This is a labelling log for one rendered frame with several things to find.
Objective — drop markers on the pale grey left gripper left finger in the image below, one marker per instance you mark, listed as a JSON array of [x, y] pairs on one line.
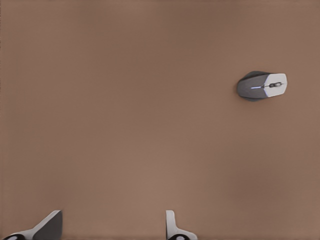
[[47, 226]]

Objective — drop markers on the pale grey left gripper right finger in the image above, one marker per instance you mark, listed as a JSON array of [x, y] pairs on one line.
[[172, 226]]

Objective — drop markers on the grey and white computer mouse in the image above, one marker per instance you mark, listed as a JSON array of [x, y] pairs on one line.
[[260, 86]]

